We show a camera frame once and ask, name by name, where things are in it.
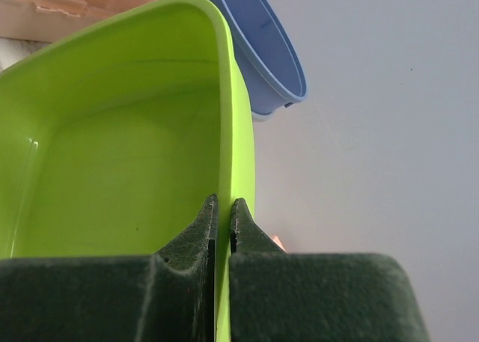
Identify translucent pink storage box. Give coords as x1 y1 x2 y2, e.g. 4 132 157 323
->
1 0 155 43

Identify green plastic tray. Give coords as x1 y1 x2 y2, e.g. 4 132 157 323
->
1 0 255 341

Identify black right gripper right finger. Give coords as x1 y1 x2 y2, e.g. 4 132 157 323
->
229 198 429 341

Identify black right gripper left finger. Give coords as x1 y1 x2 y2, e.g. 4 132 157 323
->
1 195 219 341

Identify light blue plastic bucket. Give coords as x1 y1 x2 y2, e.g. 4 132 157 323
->
210 0 275 121

